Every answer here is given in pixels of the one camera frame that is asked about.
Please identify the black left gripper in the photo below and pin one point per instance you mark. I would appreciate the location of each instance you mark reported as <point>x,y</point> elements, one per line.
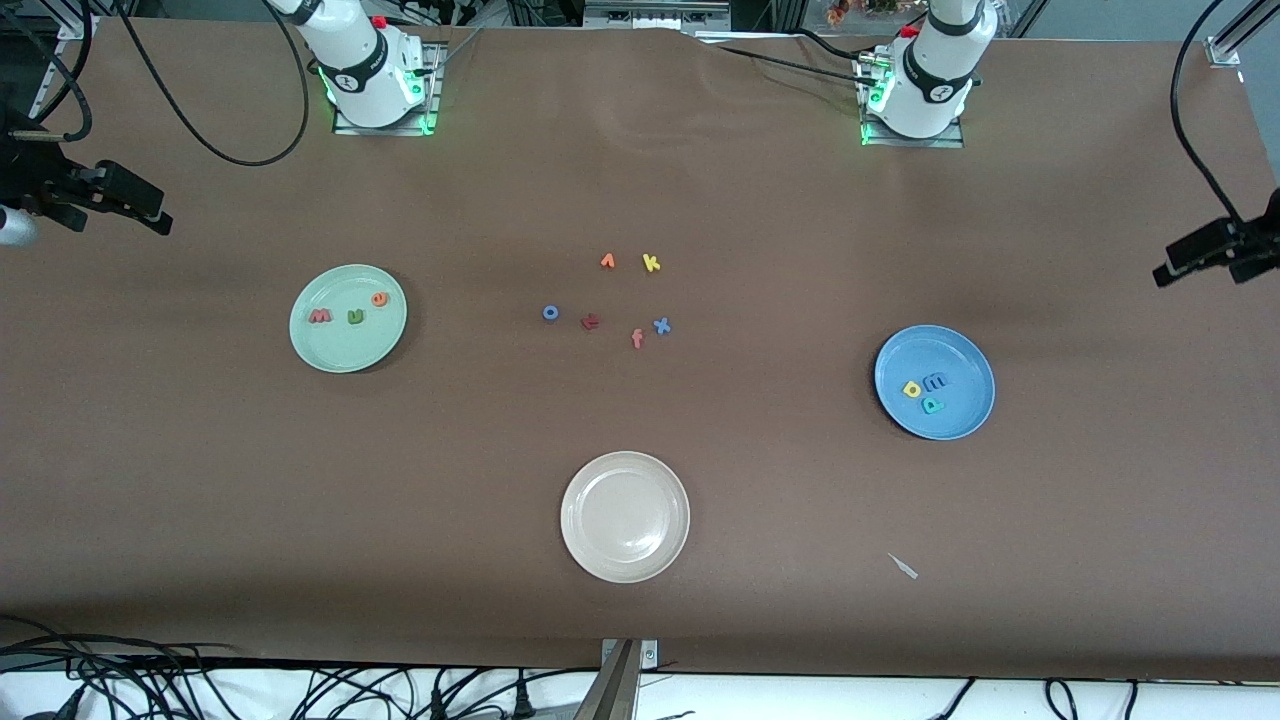
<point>1262,239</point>

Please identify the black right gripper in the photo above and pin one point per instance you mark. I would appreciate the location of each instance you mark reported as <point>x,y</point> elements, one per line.
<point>30,178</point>

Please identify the pink foam letter w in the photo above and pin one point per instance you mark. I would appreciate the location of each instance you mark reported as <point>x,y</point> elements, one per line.
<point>320,316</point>

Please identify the blue foam letter m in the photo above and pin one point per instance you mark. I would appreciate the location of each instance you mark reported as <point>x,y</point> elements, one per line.
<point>936,381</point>

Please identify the teal foam letter p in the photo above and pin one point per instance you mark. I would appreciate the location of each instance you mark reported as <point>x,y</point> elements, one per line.
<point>927,406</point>

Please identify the light green plate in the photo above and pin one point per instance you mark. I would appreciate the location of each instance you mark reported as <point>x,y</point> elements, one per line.
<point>345,345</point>

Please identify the blue plate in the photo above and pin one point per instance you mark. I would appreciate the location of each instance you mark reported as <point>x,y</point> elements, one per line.
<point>960,420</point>

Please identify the small grey paper scrap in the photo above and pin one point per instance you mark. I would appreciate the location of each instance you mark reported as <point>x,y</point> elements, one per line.
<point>903,566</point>

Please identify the brown table cover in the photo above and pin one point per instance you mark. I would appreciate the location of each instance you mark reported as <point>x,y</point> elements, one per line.
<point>640,150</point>

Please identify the grey metal box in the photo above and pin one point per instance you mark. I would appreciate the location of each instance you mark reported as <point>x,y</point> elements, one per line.
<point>655,12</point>

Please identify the beige plate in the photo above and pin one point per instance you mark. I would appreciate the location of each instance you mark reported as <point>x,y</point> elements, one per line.
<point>625,516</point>

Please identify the aluminium frame profile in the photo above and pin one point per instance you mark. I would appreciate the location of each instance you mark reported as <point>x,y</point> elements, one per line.
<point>1240,30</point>
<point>80,20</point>

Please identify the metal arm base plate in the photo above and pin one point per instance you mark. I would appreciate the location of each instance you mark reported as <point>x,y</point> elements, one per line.
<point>875,142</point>
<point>345,129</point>

